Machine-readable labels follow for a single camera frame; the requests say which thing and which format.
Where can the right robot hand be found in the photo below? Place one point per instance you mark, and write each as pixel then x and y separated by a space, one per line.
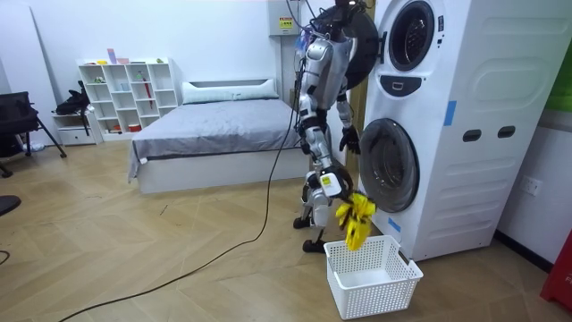
pixel 331 184

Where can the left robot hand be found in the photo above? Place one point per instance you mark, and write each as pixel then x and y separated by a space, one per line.
pixel 350 138

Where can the yellow cloth garment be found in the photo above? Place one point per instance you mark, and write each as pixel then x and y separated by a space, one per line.
pixel 356 219

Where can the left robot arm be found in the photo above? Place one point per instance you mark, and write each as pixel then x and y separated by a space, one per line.
pixel 344 112

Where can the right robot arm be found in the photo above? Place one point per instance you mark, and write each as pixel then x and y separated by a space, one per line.
pixel 318 143

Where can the robot legs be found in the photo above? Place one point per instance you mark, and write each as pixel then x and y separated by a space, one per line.
pixel 319 210

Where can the brown wooden door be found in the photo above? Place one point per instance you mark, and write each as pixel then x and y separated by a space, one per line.
pixel 359 107

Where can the robot body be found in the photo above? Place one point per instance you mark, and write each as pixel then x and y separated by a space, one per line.
pixel 340 62

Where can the black round washer door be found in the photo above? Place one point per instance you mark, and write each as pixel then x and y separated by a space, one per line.
pixel 365 44

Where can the white stacked washing machines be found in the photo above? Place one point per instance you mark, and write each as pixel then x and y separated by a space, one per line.
pixel 451 147

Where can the white plastic laundry basket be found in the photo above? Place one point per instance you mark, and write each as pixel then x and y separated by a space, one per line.
pixel 373 290

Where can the grey bed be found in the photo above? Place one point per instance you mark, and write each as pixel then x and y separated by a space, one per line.
pixel 214 134

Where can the light grey pillow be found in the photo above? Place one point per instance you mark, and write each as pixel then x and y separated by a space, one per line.
pixel 223 91

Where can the red bowl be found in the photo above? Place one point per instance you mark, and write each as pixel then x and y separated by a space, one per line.
pixel 134 128

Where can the white cube shelf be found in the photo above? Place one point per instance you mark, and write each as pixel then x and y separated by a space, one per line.
pixel 129 96

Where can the red fire equipment cabinet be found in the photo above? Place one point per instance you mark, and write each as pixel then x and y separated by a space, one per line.
pixel 559 277

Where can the purple box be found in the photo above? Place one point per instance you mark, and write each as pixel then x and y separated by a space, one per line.
pixel 111 56

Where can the low white cabinet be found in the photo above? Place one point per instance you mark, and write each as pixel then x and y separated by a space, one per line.
pixel 73 132

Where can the black bag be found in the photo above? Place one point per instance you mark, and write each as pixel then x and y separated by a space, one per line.
pixel 71 104

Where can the black folding chair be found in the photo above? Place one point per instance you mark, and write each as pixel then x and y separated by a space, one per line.
pixel 18 116

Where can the black round stool seat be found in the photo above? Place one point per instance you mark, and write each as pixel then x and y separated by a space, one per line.
pixel 8 205

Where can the grey wall electrical box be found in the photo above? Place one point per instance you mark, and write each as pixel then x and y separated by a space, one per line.
pixel 282 18

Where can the white wall socket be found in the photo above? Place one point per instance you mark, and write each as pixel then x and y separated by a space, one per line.
pixel 531 185

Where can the green wall poster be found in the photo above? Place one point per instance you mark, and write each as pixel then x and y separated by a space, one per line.
pixel 562 85

